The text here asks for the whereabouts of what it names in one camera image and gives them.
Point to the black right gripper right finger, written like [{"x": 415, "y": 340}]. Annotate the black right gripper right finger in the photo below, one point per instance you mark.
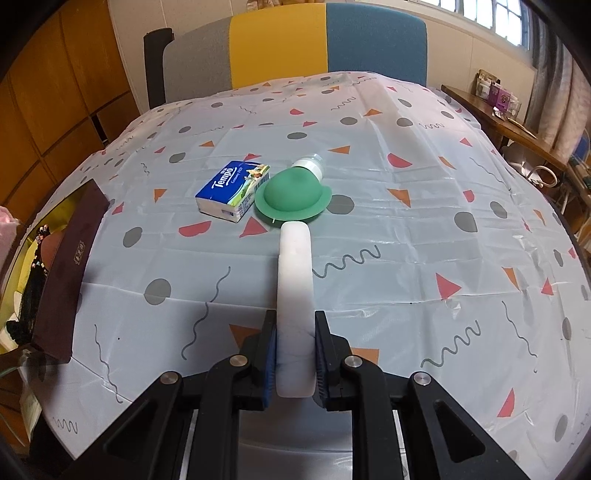
[{"x": 348, "y": 383}]

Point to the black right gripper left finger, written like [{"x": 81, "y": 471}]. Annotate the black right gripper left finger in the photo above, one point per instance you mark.
[{"x": 241, "y": 382}]

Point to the white eraser block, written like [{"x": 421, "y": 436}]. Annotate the white eraser block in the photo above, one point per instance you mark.
[{"x": 295, "y": 314}]

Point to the patterned white tablecloth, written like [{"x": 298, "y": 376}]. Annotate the patterned white tablecloth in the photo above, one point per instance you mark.
[{"x": 433, "y": 255}]

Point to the blue tissue pack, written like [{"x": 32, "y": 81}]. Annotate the blue tissue pack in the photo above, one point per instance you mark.
[{"x": 229, "y": 194}]

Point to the green felt hat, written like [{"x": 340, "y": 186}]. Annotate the green felt hat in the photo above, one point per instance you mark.
[{"x": 294, "y": 194}]

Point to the small white bottle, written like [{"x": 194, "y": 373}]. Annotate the small white bottle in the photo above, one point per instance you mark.
[{"x": 313, "y": 163}]

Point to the pink knitted sock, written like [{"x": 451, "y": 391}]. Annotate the pink knitted sock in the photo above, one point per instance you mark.
[{"x": 9, "y": 227}]

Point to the wooden side table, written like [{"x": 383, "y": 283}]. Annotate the wooden side table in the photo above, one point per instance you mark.
[{"x": 500, "y": 131}]

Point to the purple box on side table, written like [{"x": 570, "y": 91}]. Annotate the purple box on side table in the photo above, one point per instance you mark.
[{"x": 501, "y": 98}]

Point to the grey yellow blue chair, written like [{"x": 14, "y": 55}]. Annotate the grey yellow blue chair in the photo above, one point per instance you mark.
[{"x": 284, "y": 42}]

